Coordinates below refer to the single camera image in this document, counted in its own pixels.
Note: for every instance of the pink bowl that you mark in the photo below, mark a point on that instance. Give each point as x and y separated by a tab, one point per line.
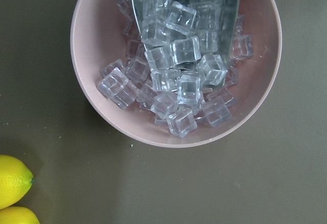
96	40

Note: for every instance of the clear plastic ice cubes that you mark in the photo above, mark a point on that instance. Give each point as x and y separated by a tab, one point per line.
125	82

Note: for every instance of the metal ice scoop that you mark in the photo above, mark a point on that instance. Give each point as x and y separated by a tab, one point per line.
186	37

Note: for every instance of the yellow lemon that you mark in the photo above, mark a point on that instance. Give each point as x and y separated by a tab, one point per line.
15	214
16	180

